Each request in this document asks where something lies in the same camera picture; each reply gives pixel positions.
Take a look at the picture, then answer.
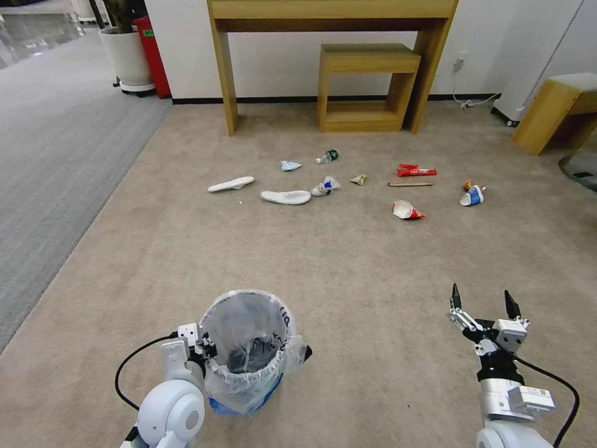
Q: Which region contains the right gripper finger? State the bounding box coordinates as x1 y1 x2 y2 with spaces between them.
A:
446 282 495 358
502 289 532 330

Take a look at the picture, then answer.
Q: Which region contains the trash bin with clear liner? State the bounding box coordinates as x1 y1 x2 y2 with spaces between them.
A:
199 289 312 416

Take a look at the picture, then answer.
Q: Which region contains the dark round floor base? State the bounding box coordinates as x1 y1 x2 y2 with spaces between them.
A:
558 151 597 193

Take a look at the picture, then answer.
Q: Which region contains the crushed blue white paper cup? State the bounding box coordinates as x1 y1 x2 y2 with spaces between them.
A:
460 184 487 207

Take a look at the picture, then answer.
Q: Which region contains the crushed red white paper cup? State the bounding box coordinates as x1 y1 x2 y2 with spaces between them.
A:
392 199 427 221

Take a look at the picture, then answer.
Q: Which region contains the red snack wrapper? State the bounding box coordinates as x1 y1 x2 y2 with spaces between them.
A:
397 163 438 178

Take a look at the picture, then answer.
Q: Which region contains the white slipper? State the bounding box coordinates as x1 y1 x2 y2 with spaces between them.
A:
207 175 256 194
259 189 312 206

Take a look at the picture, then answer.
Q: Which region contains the crushed bottle with blue label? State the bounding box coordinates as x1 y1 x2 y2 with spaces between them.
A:
311 175 342 198

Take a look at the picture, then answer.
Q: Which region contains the wooden bench with grey cushion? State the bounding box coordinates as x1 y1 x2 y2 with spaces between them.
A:
511 73 597 156

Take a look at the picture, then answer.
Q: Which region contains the white wheeled appliance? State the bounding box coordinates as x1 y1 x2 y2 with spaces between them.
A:
490 0 591 128

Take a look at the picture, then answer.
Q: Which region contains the small wooden stool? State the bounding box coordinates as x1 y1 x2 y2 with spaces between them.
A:
317 43 422 134

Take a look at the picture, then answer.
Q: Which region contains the red cabinet box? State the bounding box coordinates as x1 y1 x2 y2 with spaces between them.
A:
132 16 172 100

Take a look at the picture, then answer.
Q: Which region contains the white round planter pot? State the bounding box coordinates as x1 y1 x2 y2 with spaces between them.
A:
98 26 155 94

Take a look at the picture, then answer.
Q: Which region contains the tall wooden desk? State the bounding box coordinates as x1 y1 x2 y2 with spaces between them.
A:
206 0 460 137

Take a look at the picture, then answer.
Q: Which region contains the dark plant trunk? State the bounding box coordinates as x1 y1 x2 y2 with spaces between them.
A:
88 0 137 34

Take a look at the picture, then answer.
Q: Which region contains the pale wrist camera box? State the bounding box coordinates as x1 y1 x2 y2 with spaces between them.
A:
177 322 202 347
493 319 532 353

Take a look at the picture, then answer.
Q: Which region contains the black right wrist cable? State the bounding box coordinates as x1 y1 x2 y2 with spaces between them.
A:
511 354 581 448

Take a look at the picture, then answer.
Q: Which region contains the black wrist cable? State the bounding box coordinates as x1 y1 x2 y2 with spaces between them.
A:
511 354 581 448
114 332 180 413

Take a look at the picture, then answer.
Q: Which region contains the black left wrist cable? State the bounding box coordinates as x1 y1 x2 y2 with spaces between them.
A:
114 332 180 413

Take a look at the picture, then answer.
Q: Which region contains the white power cable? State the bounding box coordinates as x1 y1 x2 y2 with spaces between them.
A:
452 55 500 111

